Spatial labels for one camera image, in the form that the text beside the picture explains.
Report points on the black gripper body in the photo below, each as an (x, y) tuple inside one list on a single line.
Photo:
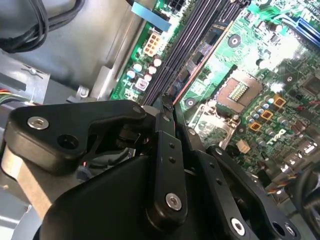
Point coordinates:
[(100, 205)]

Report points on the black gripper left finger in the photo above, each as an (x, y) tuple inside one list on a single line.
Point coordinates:
[(62, 120)]

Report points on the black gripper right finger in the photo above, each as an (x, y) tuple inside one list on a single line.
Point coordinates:
[(215, 172)]

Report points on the green RAM stick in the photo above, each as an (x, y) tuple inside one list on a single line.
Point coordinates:
[(196, 60)]

